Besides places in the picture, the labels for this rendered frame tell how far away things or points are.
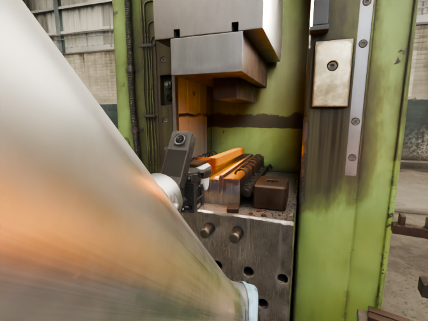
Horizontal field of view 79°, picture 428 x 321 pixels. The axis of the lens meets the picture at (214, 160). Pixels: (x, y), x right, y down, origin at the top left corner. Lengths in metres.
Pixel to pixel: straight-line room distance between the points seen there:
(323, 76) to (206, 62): 0.32
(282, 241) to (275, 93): 0.67
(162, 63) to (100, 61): 7.74
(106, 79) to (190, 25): 7.77
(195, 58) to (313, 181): 0.48
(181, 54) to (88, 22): 8.61
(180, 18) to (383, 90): 0.56
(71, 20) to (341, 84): 9.29
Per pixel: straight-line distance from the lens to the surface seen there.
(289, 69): 1.16
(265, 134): 1.15
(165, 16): 0.80
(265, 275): 0.72
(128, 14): 1.03
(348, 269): 0.93
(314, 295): 0.98
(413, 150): 7.05
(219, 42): 0.72
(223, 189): 0.72
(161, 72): 0.94
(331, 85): 0.78
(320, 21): 0.80
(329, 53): 0.80
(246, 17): 0.71
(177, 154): 0.49
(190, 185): 0.51
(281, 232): 0.66
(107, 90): 8.44
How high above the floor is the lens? 1.16
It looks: 10 degrees down
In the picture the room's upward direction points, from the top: straight up
